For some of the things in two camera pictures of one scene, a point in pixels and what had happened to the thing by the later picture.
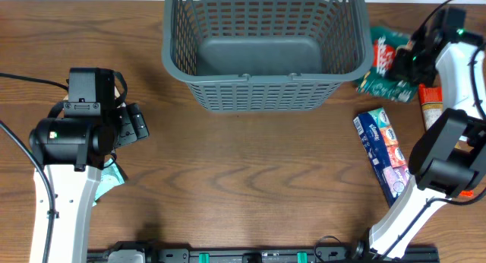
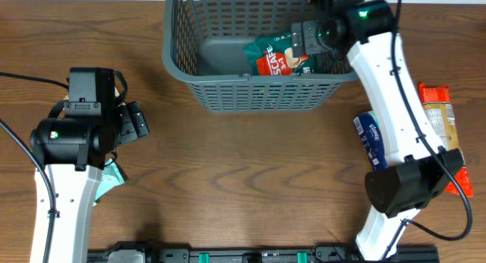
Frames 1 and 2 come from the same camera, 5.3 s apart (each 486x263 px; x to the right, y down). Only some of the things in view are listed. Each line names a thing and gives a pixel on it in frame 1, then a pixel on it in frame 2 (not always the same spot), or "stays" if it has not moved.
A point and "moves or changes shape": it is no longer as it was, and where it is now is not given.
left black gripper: [133, 122] stays
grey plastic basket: [266, 51] stays
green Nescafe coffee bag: [379, 82] moves or changes shape
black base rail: [139, 252] stays
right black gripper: [402, 65] to [304, 45]
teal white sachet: [111, 178] stays
